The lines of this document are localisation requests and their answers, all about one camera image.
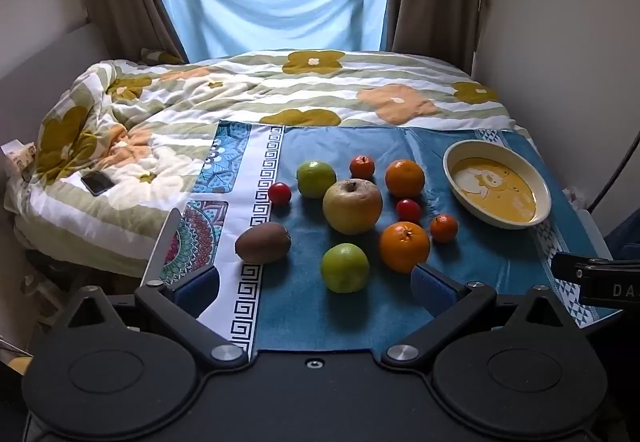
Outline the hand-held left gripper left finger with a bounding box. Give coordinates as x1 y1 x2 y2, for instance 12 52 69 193
60 264 249 369

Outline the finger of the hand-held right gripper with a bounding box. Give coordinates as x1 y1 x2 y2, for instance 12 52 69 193
551 251 640 279

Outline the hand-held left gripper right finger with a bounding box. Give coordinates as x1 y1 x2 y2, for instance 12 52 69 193
381 264 576 366

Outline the orange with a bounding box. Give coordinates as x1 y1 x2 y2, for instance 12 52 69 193
385 159 426 199
378 221 431 274

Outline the small tangerine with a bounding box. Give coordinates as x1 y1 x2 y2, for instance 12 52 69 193
349 155 376 181
430 214 459 244

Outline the brown kiwi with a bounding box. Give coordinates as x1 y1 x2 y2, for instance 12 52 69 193
235 222 292 265

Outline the green apple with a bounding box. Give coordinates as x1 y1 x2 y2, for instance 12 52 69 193
320 243 371 294
296 160 337 199

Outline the cream bowl with yellow inside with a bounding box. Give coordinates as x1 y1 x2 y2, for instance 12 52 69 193
443 139 552 229

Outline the yellow apple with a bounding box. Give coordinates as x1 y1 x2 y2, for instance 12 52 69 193
322 178 383 236

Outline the dark blue cloth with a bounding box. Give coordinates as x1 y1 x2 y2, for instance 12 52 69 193
604 216 640 264

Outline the red cherry tomato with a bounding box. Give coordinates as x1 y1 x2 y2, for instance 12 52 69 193
396 199 422 224
268 182 292 207

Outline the blue patterned mat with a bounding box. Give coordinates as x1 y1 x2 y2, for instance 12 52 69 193
160 120 620 356

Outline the black smartphone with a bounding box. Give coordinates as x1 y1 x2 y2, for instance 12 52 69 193
81 172 116 196

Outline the floral striped blanket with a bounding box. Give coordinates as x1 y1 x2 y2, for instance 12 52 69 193
12 49 517 279

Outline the tissue box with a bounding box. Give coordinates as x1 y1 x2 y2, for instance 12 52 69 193
1 140 38 171

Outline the light blue window cloth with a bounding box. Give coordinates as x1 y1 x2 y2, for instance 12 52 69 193
151 0 391 61

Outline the black cable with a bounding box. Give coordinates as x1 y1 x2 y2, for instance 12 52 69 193
587 119 640 214

